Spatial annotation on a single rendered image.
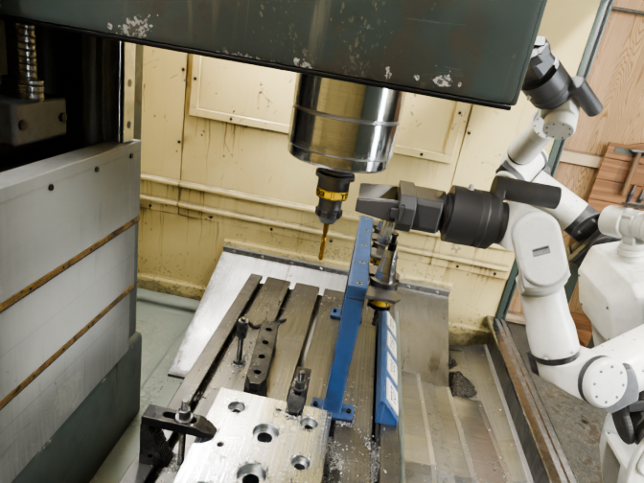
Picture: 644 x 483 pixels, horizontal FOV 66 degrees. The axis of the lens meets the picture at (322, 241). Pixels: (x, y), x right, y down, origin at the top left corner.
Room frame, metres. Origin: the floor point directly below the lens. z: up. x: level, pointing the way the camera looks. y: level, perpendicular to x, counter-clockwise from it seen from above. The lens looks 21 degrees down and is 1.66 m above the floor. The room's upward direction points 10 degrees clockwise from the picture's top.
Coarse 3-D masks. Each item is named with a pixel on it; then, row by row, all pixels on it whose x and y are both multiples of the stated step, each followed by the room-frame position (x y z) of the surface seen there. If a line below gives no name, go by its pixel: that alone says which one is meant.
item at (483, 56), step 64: (0, 0) 0.65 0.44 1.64; (64, 0) 0.65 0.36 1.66; (128, 0) 0.64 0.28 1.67; (192, 0) 0.64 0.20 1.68; (256, 0) 0.63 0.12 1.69; (320, 0) 0.63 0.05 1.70; (384, 0) 0.62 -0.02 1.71; (448, 0) 0.62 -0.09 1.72; (512, 0) 0.62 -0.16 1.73; (256, 64) 0.64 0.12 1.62; (320, 64) 0.63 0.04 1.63; (384, 64) 0.62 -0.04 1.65; (448, 64) 0.62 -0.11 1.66; (512, 64) 0.61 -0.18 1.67
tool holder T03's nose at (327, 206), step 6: (318, 204) 0.74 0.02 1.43; (324, 204) 0.73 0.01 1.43; (330, 204) 0.73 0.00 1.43; (336, 204) 0.73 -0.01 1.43; (318, 210) 0.74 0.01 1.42; (324, 210) 0.73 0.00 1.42; (330, 210) 0.73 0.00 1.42; (336, 210) 0.74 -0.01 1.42; (342, 210) 0.75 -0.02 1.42; (318, 216) 0.74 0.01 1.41; (324, 216) 0.73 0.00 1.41; (330, 216) 0.73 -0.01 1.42; (336, 216) 0.73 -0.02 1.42; (324, 222) 0.74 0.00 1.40; (330, 222) 0.74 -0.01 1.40
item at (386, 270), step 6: (384, 252) 0.95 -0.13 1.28; (390, 252) 0.95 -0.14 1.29; (396, 252) 0.95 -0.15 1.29; (384, 258) 0.95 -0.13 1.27; (390, 258) 0.94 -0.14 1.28; (396, 258) 0.95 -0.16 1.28; (384, 264) 0.94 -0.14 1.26; (390, 264) 0.94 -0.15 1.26; (396, 264) 0.95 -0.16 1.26; (378, 270) 0.95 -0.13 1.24; (384, 270) 0.94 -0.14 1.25; (390, 270) 0.94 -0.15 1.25; (378, 276) 0.95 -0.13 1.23; (384, 276) 0.94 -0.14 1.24; (390, 276) 0.94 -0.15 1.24; (384, 282) 0.94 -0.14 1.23; (390, 282) 0.94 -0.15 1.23
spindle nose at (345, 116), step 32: (320, 96) 0.68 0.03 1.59; (352, 96) 0.67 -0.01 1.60; (384, 96) 0.68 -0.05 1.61; (288, 128) 0.74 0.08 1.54; (320, 128) 0.68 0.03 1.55; (352, 128) 0.67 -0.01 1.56; (384, 128) 0.69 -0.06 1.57; (320, 160) 0.68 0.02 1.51; (352, 160) 0.67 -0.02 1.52; (384, 160) 0.71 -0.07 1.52
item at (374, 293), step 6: (372, 288) 0.92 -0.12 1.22; (378, 288) 0.92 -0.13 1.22; (384, 288) 0.93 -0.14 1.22; (366, 294) 0.89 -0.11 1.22; (372, 294) 0.89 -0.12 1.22; (378, 294) 0.89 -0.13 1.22; (384, 294) 0.90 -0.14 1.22; (390, 294) 0.90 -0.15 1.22; (396, 294) 0.91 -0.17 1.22; (378, 300) 0.88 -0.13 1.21; (384, 300) 0.88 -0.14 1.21; (390, 300) 0.88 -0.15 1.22; (396, 300) 0.88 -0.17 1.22
